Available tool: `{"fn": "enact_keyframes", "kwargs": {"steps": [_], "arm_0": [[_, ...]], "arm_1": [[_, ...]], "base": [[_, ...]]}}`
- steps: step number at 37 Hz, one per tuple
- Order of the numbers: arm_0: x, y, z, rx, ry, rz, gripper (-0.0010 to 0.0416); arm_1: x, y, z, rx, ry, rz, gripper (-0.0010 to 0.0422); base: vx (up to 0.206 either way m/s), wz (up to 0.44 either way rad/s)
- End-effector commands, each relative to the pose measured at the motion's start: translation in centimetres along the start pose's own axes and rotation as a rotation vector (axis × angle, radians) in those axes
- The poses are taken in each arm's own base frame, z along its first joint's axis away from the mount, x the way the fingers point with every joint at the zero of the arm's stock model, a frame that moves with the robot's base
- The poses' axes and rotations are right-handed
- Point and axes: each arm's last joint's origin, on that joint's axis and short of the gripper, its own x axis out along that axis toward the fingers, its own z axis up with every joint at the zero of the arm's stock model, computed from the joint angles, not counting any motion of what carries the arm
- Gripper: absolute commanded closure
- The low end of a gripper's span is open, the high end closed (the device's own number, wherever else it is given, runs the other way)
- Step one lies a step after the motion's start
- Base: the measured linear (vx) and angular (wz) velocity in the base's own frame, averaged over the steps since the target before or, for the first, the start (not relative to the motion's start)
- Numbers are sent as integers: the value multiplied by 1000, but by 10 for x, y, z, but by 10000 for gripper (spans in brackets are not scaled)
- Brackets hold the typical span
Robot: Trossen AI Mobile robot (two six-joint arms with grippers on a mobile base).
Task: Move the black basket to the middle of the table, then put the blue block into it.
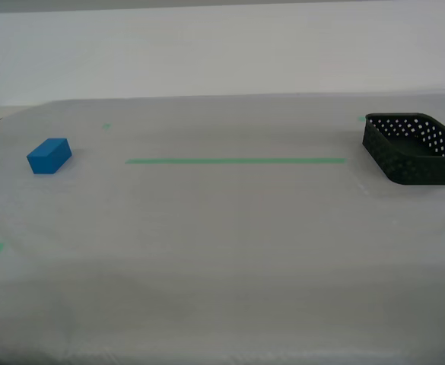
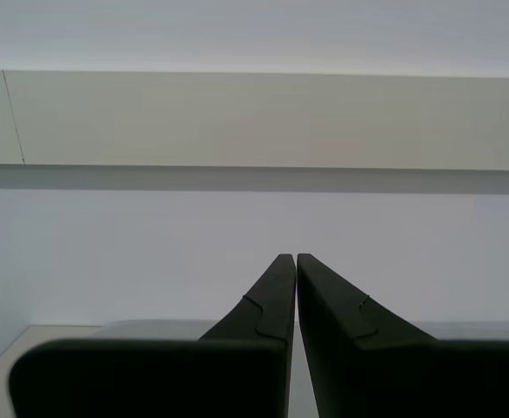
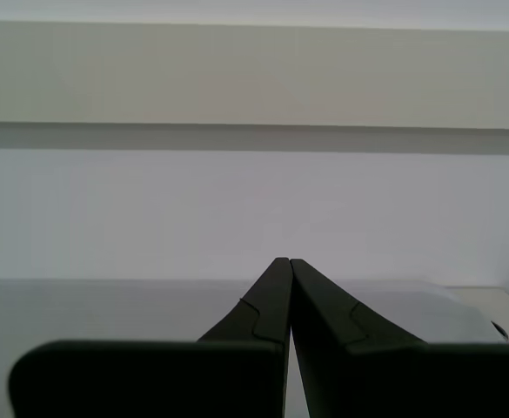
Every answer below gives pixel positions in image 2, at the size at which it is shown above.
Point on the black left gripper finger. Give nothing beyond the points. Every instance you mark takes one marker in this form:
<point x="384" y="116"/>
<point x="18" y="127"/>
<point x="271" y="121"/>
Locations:
<point x="149" y="379"/>
<point x="410" y="379"/>

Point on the beige horizontal panel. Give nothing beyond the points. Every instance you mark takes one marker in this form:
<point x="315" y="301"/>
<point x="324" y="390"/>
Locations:
<point x="254" y="122"/>

